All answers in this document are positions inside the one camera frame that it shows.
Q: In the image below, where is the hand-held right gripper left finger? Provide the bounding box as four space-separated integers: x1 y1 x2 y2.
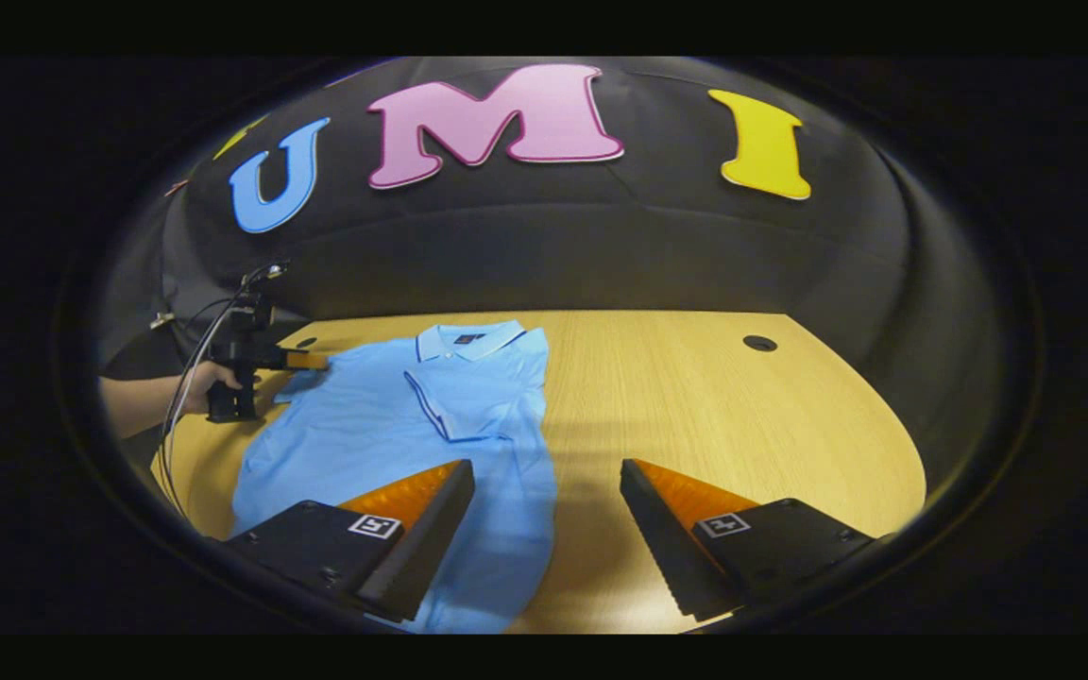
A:
223 459 476 624

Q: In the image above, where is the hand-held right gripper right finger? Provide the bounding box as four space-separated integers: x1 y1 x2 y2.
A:
620 459 890 624

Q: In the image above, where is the light blue T-shirt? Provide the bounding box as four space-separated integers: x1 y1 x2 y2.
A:
230 319 559 634

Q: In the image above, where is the black backdrop cloth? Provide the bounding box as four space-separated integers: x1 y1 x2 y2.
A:
95 57 1003 473

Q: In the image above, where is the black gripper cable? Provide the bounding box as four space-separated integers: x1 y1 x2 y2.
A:
157 280 257 516

